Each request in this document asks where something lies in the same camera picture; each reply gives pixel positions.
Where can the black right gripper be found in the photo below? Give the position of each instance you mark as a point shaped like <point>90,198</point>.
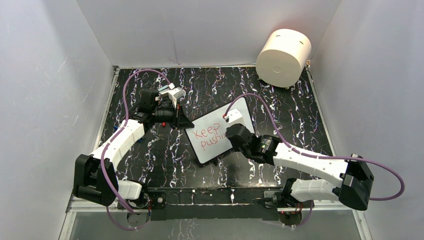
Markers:
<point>234,147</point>

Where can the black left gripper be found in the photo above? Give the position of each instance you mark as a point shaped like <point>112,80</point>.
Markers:
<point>180,120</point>

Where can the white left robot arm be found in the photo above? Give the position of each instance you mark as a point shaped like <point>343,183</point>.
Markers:
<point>95,177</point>

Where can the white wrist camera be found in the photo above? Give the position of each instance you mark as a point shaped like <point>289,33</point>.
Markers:
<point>173,95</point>
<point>233,117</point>

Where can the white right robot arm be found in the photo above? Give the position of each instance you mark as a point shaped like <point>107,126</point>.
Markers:
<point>344,180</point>

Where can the black framed whiteboard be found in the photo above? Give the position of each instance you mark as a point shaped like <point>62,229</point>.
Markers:
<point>207,137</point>

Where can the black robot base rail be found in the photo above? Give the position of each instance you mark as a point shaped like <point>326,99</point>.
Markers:
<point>268,204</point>

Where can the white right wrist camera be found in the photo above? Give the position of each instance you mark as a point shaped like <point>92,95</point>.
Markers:
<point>233,117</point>

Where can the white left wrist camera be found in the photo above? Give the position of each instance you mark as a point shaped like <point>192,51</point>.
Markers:
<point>173,95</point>

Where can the cream cylindrical container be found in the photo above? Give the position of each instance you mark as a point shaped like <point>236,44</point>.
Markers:
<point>283,58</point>

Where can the teal and cream eraser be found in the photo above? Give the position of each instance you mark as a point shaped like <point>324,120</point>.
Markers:
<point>163,90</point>

